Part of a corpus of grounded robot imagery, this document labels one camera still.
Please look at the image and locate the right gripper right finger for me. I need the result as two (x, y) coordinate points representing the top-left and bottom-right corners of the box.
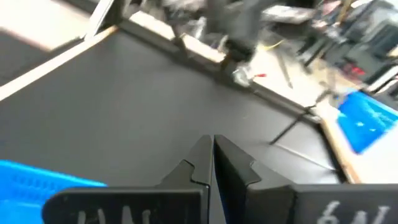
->
(213, 134), (398, 224)

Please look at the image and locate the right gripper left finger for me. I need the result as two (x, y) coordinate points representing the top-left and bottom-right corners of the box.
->
(42, 134), (215, 224)

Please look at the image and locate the blue plastic basket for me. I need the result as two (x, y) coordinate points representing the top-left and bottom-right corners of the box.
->
(337, 90), (398, 155)
(0, 159), (108, 224)

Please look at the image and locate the wooden shelf with black legs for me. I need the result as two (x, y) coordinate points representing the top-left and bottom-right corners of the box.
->
(269, 90), (363, 185)

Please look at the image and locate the black table mat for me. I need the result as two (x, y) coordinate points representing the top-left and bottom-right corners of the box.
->
(0, 29), (343, 187)

